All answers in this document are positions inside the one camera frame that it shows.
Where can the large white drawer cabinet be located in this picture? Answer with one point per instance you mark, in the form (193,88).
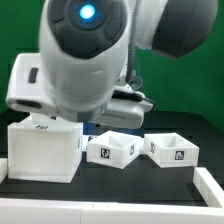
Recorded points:
(43,149)

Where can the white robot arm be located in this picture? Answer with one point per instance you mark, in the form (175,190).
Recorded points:
(115,29)

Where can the white left fence block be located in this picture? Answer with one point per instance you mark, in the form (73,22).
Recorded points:
(3,168)

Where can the white right fence rail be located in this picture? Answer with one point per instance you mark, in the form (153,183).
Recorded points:
(208,188)

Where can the white fence rail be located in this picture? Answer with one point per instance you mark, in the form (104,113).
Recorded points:
(208,188)
(16,211)

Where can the white drawer box front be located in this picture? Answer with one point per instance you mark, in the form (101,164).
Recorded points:
(113,149)

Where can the white front fence rail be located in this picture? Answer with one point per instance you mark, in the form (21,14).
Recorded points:
(16,211)

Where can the white drawer box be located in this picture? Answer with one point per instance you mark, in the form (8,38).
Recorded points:
(170,150)
(113,149)

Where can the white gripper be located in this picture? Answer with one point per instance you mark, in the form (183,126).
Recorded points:
(75,90)

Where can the white marker plate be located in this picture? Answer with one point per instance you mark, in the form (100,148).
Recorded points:
(87,138)

